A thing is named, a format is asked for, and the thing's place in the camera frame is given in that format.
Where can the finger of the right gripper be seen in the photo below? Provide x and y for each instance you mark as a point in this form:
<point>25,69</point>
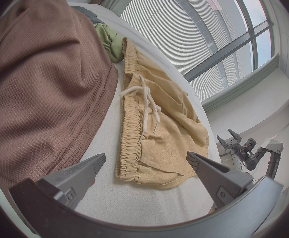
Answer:
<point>234,136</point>
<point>222,141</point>

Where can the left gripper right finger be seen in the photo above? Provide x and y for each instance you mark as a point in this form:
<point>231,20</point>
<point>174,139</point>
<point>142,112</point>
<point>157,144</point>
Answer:
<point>216,177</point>

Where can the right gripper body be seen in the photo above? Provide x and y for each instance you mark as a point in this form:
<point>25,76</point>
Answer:
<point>235,149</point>

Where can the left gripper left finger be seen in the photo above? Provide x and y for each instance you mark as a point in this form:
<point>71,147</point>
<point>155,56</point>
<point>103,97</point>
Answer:
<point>77,177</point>

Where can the bed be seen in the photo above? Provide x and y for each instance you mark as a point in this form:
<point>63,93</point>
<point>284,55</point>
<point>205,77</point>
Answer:
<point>159,204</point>

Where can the tan shorts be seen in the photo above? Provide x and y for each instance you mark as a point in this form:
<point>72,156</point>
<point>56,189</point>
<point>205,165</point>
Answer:
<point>164,142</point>

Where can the brown garment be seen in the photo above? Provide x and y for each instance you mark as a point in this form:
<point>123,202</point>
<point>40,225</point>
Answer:
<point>47,83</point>

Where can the window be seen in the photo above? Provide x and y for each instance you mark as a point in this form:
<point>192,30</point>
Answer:
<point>171,21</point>

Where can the green garment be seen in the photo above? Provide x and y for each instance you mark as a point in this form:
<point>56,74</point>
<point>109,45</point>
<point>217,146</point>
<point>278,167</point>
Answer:
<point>112,46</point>

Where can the black garment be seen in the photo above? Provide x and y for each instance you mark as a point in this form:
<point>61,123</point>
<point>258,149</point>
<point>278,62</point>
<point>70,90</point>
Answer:
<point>89,13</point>

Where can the grey-green curtain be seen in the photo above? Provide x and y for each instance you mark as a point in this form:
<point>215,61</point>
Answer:
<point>112,1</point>

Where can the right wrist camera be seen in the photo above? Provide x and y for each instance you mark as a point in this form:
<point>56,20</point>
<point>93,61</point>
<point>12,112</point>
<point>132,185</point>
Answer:
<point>250,143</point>

